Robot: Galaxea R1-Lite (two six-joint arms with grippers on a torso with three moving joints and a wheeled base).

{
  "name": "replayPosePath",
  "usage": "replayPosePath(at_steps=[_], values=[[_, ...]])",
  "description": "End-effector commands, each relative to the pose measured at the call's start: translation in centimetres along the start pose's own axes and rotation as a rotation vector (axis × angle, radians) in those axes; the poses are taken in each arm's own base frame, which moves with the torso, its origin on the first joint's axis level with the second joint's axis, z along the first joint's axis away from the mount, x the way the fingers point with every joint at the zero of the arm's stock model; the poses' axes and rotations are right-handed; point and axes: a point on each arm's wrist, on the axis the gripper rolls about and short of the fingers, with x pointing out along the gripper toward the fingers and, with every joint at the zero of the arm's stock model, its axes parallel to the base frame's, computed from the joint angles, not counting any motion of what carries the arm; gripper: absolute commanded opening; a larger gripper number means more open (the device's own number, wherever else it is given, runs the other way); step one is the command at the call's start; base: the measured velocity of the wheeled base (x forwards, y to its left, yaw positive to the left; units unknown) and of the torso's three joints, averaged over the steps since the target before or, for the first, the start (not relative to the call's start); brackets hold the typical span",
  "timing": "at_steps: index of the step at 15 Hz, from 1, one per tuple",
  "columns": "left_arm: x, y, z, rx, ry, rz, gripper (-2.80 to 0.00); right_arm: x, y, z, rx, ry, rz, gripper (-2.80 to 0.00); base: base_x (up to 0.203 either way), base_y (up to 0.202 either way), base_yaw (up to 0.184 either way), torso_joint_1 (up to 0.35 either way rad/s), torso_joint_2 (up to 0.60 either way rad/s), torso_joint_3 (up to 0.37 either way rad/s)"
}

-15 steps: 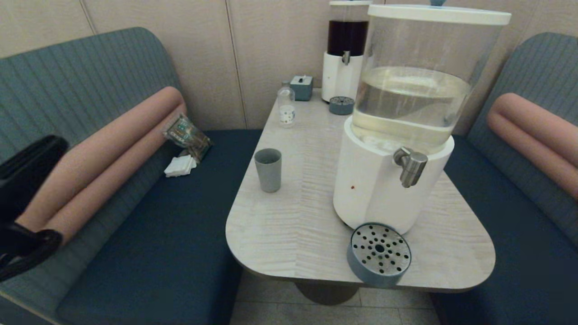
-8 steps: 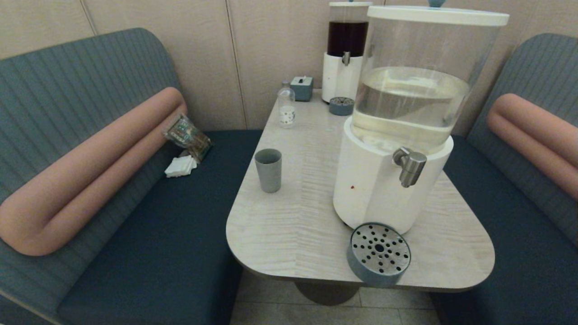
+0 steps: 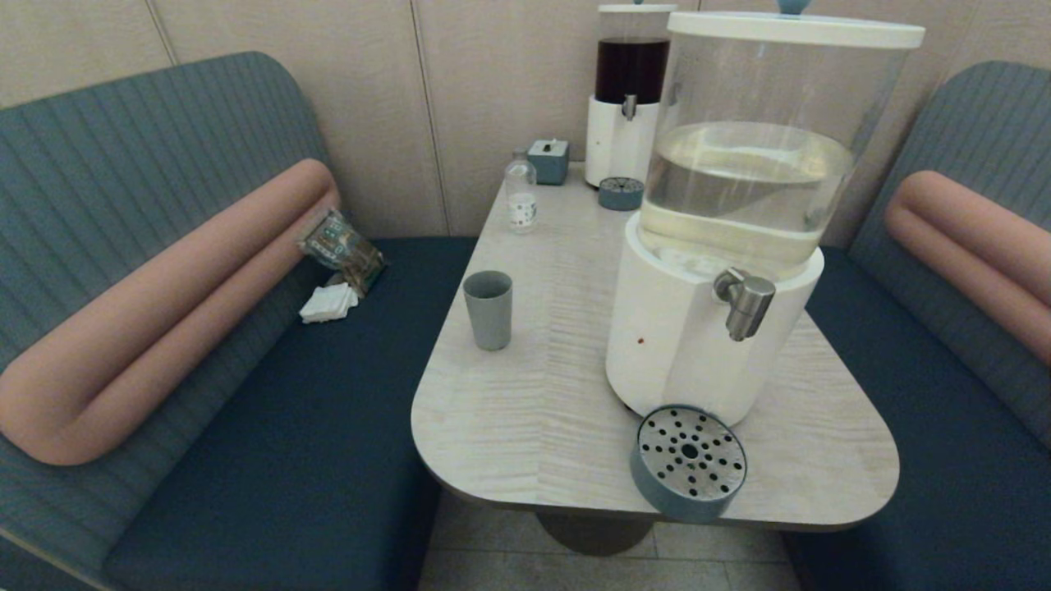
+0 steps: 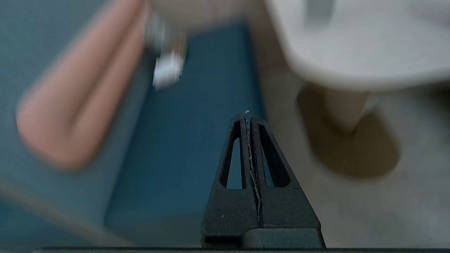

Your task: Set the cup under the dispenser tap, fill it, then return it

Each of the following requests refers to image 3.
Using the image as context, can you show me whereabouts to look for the grey-blue plastic cup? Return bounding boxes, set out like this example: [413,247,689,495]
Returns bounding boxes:
[462,270,514,352]

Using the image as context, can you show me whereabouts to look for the metal dispenser tap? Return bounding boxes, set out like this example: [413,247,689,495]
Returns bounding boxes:
[713,268,777,343]

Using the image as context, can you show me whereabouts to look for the small clear glass bottle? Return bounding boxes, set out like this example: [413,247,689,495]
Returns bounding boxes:
[503,149,539,235]

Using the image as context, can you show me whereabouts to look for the blue tissue box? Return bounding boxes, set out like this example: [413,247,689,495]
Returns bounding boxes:
[525,137,571,186]

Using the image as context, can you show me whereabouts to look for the small blue drip tray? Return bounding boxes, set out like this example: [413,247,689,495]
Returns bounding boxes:
[598,176,646,212]

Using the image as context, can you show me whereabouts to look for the clear printed snack packet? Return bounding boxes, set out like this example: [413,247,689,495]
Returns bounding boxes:
[295,207,388,297]

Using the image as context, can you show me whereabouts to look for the white folded napkins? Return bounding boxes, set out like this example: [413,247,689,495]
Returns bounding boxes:
[296,282,360,325]

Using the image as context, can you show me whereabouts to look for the large blue drip tray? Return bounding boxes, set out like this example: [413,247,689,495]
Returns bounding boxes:
[629,404,748,525]

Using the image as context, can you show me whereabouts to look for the teal upholstered booth bench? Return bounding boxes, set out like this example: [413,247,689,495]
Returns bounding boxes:
[783,59,1051,591]
[0,51,479,591]

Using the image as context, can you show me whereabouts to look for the clear water dispenser white base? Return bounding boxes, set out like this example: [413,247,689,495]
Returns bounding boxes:
[605,10,927,428]

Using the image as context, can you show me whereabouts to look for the pink cylindrical bolster cushion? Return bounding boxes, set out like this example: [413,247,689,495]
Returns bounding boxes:
[0,158,341,468]
[884,169,1051,367]

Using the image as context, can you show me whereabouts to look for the brass table pedestal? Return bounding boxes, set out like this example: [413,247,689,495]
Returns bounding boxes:
[534,507,659,557]

